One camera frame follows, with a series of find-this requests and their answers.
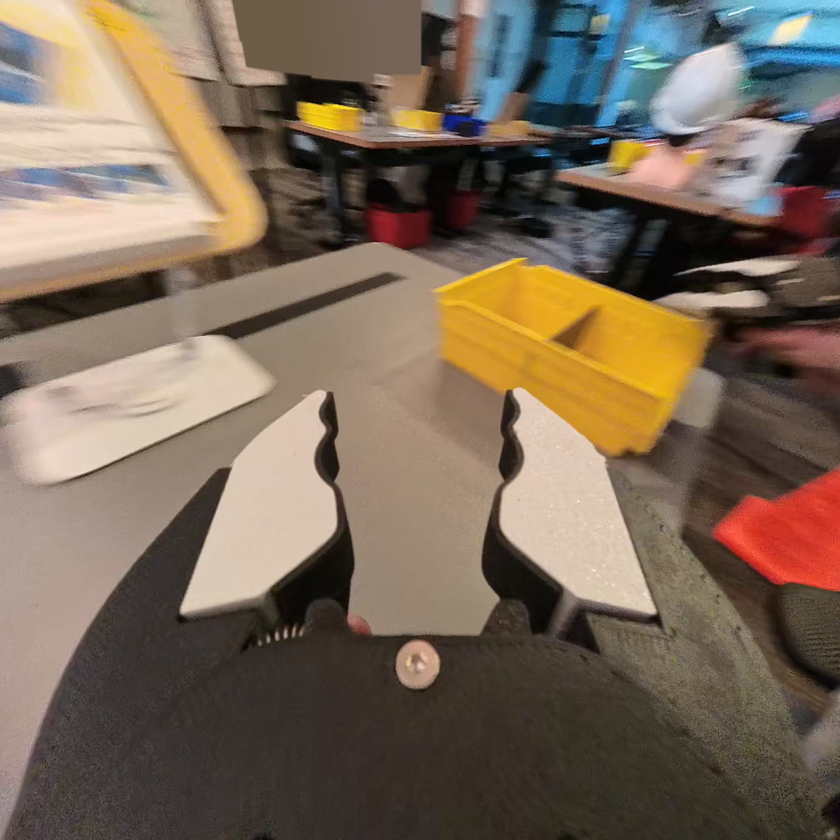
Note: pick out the small blue parts bin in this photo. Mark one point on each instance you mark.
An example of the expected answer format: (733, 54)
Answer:
(463, 124)

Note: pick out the black mesh office chair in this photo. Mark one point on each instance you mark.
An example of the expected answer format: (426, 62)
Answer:
(814, 630)

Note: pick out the brown background work table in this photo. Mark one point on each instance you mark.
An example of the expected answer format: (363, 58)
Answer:
(656, 193)
(420, 138)

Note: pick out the white hard hat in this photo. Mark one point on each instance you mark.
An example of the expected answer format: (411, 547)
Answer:
(695, 92)

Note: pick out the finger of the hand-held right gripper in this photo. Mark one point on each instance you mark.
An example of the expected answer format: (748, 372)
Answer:
(712, 300)
(735, 266)

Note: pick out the white metal document stand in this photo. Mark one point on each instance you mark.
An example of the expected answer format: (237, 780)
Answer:
(131, 400)

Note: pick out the pink mannequin head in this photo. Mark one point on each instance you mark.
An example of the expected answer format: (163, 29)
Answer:
(663, 167)

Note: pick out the person's left hand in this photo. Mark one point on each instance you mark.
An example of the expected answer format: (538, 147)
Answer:
(359, 625)

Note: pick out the white printed product box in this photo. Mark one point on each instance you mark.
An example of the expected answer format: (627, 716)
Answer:
(754, 164)

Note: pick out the large yellow plastic bin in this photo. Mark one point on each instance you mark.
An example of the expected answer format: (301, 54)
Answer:
(525, 367)

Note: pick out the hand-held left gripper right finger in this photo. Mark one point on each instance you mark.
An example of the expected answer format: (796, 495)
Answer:
(571, 518)

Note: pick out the red storage bag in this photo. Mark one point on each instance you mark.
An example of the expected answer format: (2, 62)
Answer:
(397, 229)
(463, 210)
(814, 220)

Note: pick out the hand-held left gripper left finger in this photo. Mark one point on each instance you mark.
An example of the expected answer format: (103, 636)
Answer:
(269, 512)

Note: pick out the person's right hand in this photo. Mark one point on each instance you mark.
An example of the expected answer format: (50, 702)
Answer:
(794, 358)

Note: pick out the small yellow parts bin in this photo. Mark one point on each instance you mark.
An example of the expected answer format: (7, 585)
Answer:
(328, 117)
(417, 120)

